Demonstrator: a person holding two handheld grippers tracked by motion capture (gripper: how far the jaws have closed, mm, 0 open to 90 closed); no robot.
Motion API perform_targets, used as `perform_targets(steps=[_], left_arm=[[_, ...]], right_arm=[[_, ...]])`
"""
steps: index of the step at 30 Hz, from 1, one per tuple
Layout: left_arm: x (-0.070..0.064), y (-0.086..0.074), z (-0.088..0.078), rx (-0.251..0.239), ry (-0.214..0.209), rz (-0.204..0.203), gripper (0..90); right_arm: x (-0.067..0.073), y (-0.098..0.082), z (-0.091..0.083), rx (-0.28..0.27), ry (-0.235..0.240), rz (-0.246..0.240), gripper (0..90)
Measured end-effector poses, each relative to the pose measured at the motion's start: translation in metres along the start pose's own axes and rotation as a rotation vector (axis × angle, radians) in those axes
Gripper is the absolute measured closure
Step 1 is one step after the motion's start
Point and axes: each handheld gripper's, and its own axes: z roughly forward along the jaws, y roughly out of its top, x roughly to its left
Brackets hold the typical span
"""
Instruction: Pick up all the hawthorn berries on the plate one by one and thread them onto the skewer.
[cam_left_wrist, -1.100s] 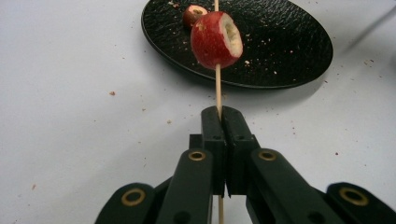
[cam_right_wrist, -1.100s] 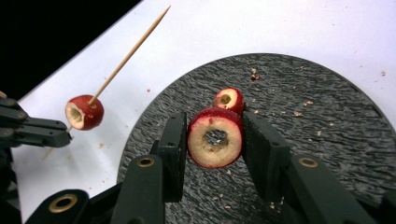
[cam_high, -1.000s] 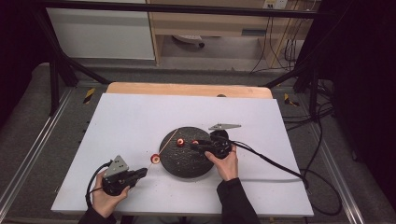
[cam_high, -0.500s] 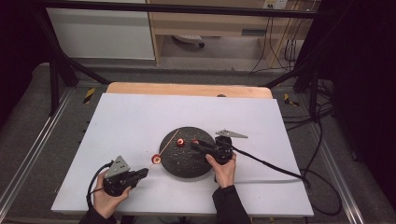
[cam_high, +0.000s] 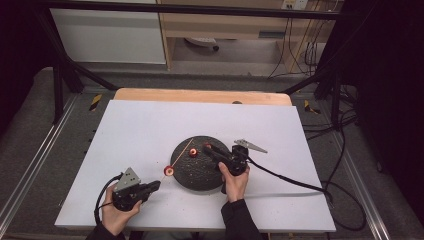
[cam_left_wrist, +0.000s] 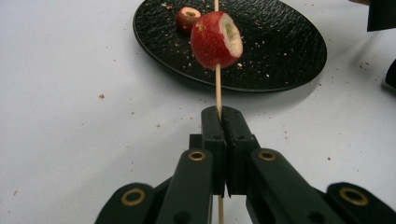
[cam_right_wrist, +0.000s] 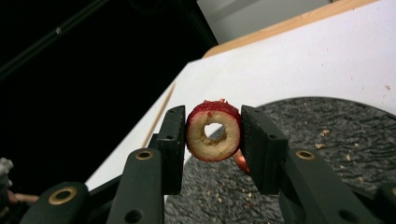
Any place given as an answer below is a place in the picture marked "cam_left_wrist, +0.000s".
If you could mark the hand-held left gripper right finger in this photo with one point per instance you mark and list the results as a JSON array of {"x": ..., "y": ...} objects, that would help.
[{"x": 238, "y": 155}]

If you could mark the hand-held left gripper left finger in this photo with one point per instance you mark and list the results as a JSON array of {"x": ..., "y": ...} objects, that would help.
[{"x": 214, "y": 155}]

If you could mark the wooden skewer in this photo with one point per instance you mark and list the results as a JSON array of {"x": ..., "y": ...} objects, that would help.
[{"x": 218, "y": 90}]

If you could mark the black textured plate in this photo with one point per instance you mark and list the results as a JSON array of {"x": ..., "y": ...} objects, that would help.
[{"x": 280, "y": 46}]

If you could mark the large cored red hawthorn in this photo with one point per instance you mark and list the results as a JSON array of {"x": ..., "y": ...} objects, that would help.
[{"x": 208, "y": 40}]

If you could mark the small red hawthorn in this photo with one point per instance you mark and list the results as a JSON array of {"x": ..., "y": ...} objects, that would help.
[{"x": 185, "y": 18}]

